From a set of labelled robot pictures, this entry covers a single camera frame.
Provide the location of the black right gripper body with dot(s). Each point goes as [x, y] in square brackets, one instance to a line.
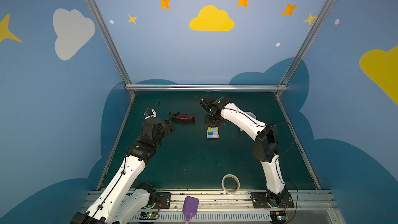
[214, 122]

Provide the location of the front aluminium rail bed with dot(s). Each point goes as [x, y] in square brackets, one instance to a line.
[216, 207]

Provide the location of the purple plastic scoop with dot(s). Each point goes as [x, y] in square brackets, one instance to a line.
[190, 208]

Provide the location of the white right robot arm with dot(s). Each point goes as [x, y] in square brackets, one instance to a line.
[265, 148]

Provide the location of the aluminium left corner post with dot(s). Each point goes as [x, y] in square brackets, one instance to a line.
[99, 20]

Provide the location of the translucent plastic mug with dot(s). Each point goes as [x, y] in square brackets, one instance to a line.
[251, 115]

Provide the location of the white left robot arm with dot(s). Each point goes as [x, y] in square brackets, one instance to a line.
[112, 206]

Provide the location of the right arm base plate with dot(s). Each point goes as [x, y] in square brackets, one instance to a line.
[259, 199]

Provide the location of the lime green wooden block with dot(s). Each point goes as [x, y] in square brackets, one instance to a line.
[209, 130]

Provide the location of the left side frame rail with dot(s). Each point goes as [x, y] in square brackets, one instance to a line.
[112, 153]

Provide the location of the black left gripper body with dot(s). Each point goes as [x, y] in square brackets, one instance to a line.
[168, 126]

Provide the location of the aluminium corner post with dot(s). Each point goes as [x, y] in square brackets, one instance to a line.
[99, 20]
[315, 27]

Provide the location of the aluminium right corner post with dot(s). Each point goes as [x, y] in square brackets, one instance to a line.
[315, 27]

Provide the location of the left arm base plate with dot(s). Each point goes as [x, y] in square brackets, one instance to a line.
[162, 200]

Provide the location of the aluminium back frame rail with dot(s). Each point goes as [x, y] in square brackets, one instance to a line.
[170, 87]

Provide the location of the roll of tape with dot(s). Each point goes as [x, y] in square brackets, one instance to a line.
[230, 184]

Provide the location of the right side frame rail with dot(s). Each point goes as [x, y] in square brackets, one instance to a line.
[299, 145]

